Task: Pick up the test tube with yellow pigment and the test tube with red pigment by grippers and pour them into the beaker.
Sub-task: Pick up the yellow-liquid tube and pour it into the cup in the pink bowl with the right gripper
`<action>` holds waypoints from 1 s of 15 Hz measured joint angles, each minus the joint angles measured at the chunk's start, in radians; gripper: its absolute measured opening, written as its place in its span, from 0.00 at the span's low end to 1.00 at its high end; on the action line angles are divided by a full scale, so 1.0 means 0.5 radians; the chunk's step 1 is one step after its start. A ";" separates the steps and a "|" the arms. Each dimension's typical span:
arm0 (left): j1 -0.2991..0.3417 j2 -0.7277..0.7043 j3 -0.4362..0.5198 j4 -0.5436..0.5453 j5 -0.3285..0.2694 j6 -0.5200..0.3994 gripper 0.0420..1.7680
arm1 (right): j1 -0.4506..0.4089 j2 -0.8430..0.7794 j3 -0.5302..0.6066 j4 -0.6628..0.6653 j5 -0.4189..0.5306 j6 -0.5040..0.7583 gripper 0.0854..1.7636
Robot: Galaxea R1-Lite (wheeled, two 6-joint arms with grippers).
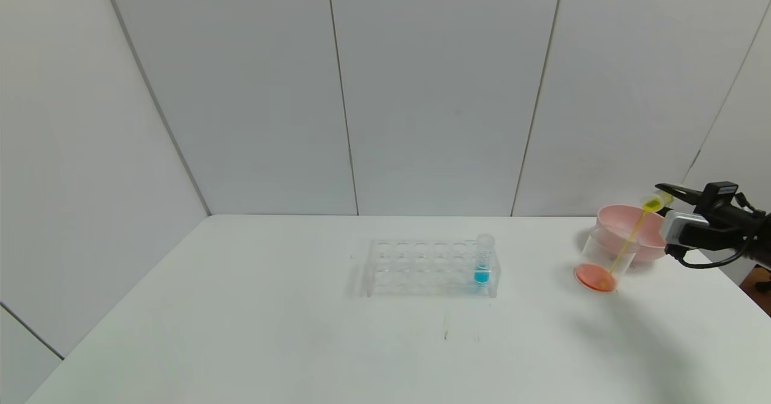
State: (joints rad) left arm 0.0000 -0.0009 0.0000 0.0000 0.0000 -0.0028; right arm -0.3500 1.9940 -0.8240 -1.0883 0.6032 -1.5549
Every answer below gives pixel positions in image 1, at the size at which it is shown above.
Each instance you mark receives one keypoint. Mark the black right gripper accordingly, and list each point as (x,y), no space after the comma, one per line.
(717,194)

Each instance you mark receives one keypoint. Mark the clear plastic beaker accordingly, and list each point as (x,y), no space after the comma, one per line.
(596,274)

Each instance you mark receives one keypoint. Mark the clear plastic test tube rack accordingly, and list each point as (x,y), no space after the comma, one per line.
(415,268)

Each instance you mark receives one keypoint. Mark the pink bowl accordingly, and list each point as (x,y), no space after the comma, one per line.
(626,223)

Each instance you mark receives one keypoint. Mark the blue pigment test tube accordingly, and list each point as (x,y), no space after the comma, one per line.
(482,271)

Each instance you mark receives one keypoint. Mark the yellow pigment test tube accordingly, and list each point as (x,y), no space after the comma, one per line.
(652,203)

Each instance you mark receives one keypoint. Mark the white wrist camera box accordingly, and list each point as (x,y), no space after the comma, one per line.
(680,229)

